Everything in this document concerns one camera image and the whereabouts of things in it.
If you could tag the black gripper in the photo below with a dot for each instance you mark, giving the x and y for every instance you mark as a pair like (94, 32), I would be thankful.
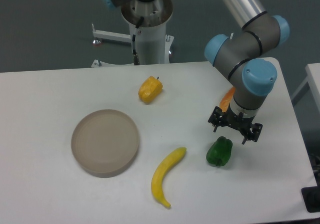
(249, 131)

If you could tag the green bell pepper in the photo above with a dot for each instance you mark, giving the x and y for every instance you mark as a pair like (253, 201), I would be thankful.
(220, 152)

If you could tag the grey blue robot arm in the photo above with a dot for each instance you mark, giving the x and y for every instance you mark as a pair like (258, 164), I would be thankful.
(237, 59)

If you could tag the yellow bell pepper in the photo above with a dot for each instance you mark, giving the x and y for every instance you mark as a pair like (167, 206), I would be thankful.
(150, 89)

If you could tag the orange carrot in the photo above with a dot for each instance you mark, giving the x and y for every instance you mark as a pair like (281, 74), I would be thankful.
(225, 101)

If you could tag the white side table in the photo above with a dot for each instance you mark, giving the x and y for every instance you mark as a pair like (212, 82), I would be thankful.
(310, 82)

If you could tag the yellow banana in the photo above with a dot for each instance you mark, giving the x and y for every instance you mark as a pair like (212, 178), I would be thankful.
(169, 162)

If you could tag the black device at table edge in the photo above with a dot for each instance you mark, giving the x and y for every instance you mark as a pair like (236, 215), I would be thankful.
(311, 198)

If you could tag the beige round plate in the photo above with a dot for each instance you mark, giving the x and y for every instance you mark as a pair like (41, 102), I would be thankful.
(105, 143)

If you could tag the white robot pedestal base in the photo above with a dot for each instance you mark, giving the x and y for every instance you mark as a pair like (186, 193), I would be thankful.
(147, 21)

